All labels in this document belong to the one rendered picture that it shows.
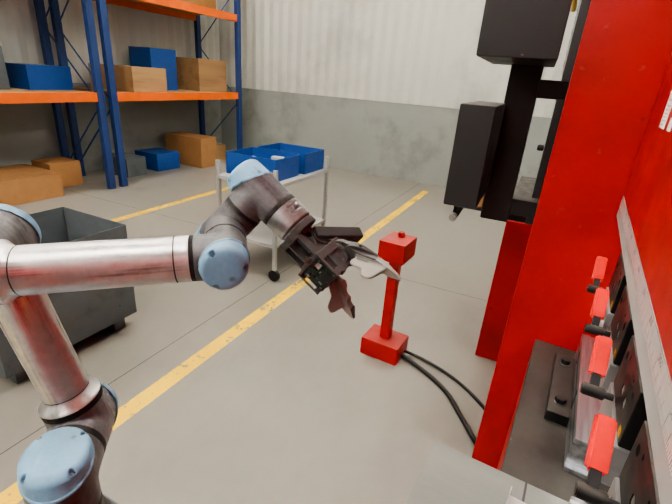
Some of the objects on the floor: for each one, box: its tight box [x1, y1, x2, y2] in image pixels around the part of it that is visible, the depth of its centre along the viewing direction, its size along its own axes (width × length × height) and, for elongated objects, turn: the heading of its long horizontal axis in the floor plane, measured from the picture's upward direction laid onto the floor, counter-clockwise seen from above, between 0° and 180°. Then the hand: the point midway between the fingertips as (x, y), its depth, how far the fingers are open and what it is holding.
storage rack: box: [48, 0, 243, 187], centre depth 656 cm, size 270×98×390 cm, turn 144°
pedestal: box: [360, 231, 417, 366], centre depth 264 cm, size 20×25×83 cm
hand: (378, 298), depth 80 cm, fingers open, 14 cm apart
